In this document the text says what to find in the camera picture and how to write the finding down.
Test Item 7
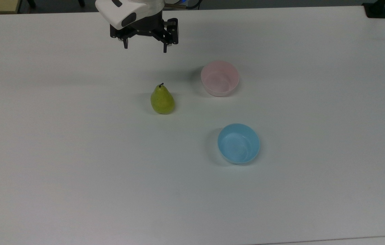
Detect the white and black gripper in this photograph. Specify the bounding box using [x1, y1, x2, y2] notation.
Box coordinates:
[95, 0, 179, 53]

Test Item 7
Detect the green pear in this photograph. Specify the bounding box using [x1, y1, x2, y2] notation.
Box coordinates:
[150, 83, 175, 115]

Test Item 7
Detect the pink plastic bowl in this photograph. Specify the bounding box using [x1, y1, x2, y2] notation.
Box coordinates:
[200, 61, 240, 97]

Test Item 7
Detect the blue plastic bowl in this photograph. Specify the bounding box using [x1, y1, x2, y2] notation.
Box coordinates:
[217, 123, 260, 165]

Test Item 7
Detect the black table clamp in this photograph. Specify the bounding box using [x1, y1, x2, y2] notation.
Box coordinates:
[362, 0, 385, 19]

